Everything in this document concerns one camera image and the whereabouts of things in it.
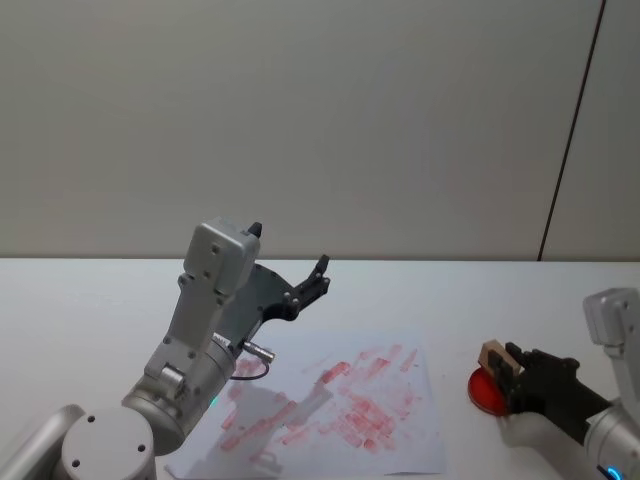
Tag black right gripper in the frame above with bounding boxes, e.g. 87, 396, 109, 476
487, 341, 614, 447

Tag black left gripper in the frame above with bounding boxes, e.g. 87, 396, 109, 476
218, 221, 332, 347

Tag small wooden stamp block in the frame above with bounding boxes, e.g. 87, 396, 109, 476
480, 338, 525, 387

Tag round red ink pad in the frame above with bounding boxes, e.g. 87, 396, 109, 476
466, 367, 514, 418

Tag white paper with red stamps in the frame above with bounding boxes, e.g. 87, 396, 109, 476
163, 326, 450, 480

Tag thin dark cable silver plug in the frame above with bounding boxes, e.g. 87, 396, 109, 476
228, 340, 277, 382

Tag thin dark wall strip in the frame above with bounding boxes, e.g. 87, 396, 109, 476
536, 0, 609, 263

